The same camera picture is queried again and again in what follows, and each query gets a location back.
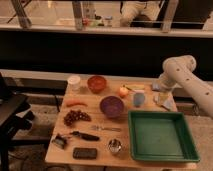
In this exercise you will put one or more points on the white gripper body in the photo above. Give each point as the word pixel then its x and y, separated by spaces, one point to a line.
pixel 162 95

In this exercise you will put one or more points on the blue sponge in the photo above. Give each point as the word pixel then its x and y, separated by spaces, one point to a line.
pixel 155 86

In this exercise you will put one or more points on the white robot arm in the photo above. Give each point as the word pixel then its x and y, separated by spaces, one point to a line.
pixel 179 70

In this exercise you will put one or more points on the light blue cup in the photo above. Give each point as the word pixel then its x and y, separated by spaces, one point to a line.
pixel 138 99

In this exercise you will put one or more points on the small metal cup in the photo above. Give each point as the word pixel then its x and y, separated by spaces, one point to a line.
pixel 114 146

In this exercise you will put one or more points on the blue grey cloth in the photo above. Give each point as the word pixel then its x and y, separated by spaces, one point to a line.
pixel 167 104

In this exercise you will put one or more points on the green plastic tray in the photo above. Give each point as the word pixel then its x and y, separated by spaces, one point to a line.
pixel 157 136

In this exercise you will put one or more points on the orange apple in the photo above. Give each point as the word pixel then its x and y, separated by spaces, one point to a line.
pixel 123 92

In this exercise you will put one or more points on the purple bowl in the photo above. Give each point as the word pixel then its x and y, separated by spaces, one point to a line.
pixel 111 106

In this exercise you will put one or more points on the red bowl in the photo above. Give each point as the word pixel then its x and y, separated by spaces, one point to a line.
pixel 96 84

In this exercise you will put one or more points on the orange carrot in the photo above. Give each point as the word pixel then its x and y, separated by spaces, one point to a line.
pixel 71 103

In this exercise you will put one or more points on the person in beige trousers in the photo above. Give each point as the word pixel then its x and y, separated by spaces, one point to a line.
pixel 140 12

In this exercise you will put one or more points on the bunch of red grapes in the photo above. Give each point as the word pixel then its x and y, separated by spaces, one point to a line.
pixel 75 115

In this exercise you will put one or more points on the black chair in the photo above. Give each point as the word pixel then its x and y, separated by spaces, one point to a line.
pixel 10 106

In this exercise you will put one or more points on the black handled peeler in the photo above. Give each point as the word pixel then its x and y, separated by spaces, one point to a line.
pixel 85 136

